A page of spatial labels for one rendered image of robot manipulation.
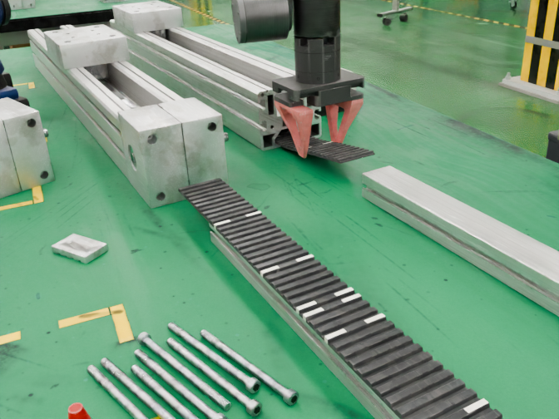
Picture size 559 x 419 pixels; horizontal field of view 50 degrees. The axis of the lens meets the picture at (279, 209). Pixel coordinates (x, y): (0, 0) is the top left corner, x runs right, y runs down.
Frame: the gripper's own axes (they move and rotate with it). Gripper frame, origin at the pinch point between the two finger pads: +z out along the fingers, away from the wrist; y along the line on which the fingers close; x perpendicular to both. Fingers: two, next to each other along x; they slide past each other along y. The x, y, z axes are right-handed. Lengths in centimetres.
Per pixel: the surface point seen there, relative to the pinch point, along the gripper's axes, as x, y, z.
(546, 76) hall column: -177, -267, 68
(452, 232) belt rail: 27.0, 1.7, 0.0
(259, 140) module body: -8.0, 4.9, 0.5
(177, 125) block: 1.3, 19.3, -7.2
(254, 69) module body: -23.6, -2.3, -5.5
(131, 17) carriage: -65, 6, -10
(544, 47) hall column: -181, -267, 52
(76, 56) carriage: -39.6, 22.1, -8.5
